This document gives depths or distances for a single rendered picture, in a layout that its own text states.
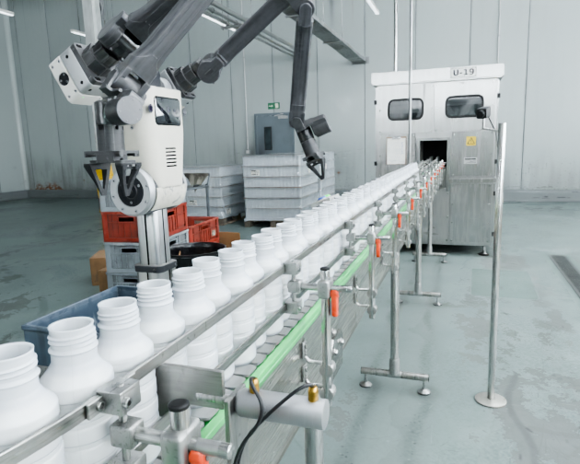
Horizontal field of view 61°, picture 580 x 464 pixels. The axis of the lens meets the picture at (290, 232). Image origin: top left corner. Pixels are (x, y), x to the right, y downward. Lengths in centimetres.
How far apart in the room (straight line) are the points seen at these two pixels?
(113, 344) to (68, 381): 6
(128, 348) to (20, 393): 11
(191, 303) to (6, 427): 25
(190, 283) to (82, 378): 19
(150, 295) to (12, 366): 18
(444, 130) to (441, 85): 49
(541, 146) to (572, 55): 181
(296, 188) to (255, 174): 73
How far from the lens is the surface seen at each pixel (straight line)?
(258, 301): 76
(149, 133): 155
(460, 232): 599
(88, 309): 135
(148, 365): 50
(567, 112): 1159
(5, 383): 42
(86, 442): 48
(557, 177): 1159
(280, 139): 1210
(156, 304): 55
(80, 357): 46
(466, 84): 593
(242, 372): 72
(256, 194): 810
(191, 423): 44
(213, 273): 65
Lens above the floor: 131
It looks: 10 degrees down
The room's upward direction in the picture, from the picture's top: 2 degrees counter-clockwise
